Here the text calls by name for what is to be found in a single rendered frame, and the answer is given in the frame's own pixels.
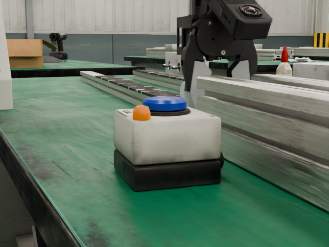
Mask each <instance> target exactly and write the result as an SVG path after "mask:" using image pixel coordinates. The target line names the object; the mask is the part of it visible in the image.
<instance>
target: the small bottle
mask: <svg viewBox="0 0 329 247"><path fill-rule="evenodd" d="M276 75H283V76H292V69H291V67H290V65H289V64H288V52H287V47H286V46H284V47H283V51H282V55H281V63H280V64H279V66H278V67H277V73H276Z"/></svg>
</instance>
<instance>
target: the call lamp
mask: <svg viewBox="0 0 329 247"><path fill-rule="evenodd" d="M150 119H151V112H150V110H149V107H148V106H145V105H138V106H135V108H134V110H133V120H138V121H145V120H150Z"/></svg>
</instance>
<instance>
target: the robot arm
mask: <svg viewBox="0 0 329 247"><path fill-rule="evenodd" d="M272 20H273V19H272V18H271V17H270V15H269V14H268V13H267V12H266V11H265V10H264V9H263V8H262V7H261V6H260V5H259V4H258V3H257V2H256V1H255V0H192V15H188V16H183V17H178V18H177V55H181V67H182V72H183V75H184V79H185V81H184V82H183V83H182V85H181V88H180V97H181V98H183V99H185V100H186V101H187V106H188V107H191V108H193V109H196V95H202V96H205V90H202V89H198V88H196V85H197V77H198V76H199V75H212V71H211V70H210V69H209V67H208V66H207V65H206V64H205V63H204V62H203V56H205V58H206V61H213V60H214V58H215V57H225V58H226V59H227V60H228V69H227V72H226V73H227V77H232V78H239V79H246V80H251V76H252V75H253V74H256V72H257V66H258V57H257V52H256V48H255V46H254V42H253V39H254V40H255V39H266V38H267V36H268V32H269V29H270V26H271V22H272ZM180 28H182V45H181V47H179V46H180Z"/></svg>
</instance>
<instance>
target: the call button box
mask: <svg viewBox="0 0 329 247"><path fill-rule="evenodd" d="M133 110H134V109H117V110H115V111H114V113H113V119H114V146H115V148H116V149H115V150H114V168H115V170H116V171H117V172H118V173H119V174H120V175H121V177H122V178H123V179H124V180H125V181H126V182H127V183H128V184H129V186H130V187H131V188H132V189H133V190H134V191H147V190H156V189H167V188H177V187H187V186H197V185H207V184H217V183H220V175H221V168H222V167H223V164H224V157H223V153H222V152H221V119H220V118H219V117H217V116H215V115H211V114H208V113H205V112H202V111H199V110H196V109H193V108H191V107H188V106H187V108H186V109H183V110H174V111H155V110H150V112H151V119H150V120H145V121H138V120H133Z"/></svg>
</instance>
